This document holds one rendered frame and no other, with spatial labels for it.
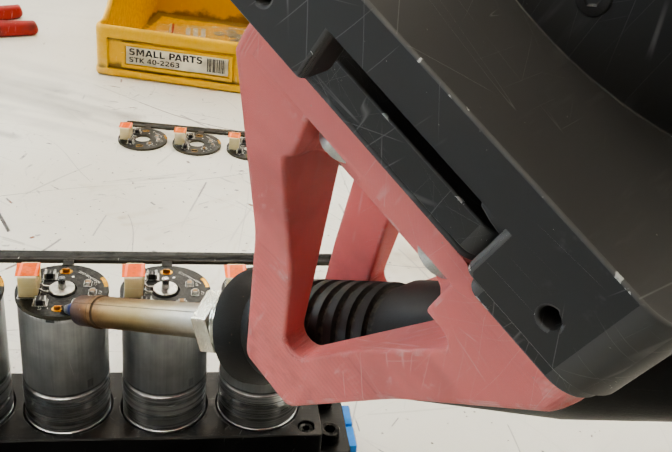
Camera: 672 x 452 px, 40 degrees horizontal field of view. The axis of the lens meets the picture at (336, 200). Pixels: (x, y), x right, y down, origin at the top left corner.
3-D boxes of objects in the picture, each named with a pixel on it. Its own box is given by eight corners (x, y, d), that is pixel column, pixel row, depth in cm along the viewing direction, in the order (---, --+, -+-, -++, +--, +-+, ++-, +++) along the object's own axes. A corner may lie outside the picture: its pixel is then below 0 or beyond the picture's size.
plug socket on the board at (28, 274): (47, 298, 25) (46, 277, 25) (14, 298, 25) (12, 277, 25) (51, 281, 26) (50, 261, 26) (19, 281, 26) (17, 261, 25)
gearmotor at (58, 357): (108, 455, 27) (103, 313, 25) (20, 457, 27) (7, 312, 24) (114, 399, 29) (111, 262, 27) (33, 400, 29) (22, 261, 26)
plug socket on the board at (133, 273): (152, 298, 26) (152, 278, 25) (120, 298, 26) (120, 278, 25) (153, 282, 26) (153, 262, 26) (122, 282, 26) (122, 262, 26)
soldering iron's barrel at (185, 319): (66, 349, 24) (238, 373, 20) (47, 293, 24) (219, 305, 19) (110, 325, 25) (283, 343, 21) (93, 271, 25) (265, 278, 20)
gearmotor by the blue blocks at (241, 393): (298, 451, 28) (312, 313, 26) (216, 453, 28) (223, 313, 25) (291, 397, 30) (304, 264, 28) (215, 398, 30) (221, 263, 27)
